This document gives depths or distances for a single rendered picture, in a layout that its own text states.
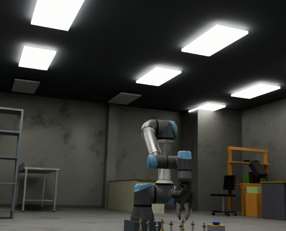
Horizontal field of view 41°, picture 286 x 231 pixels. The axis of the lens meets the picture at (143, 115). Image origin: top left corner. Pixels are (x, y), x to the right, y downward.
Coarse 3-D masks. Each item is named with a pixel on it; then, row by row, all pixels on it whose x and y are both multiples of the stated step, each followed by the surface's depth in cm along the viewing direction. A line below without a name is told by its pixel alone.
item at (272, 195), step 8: (264, 184) 864; (272, 184) 841; (280, 184) 817; (264, 192) 861; (272, 192) 838; (280, 192) 815; (264, 200) 859; (272, 200) 836; (280, 200) 813; (264, 208) 856; (272, 208) 833; (280, 208) 810; (264, 216) 853; (272, 216) 831; (280, 216) 808
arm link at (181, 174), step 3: (180, 171) 208; (183, 171) 207; (186, 171) 207; (189, 171) 208; (177, 174) 212; (180, 174) 207; (183, 174) 207; (186, 174) 206; (189, 174) 207; (177, 177) 210; (180, 177) 207; (183, 177) 206; (186, 177) 206; (189, 177) 207
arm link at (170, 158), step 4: (168, 156) 218; (172, 156) 219; (176, 156) 220; (168, 160) 216; (172, 160) 217; (168, 164) 216; (172, 164) 216; (168, 168) 218; (172, 168) 218; (176, 168) 218
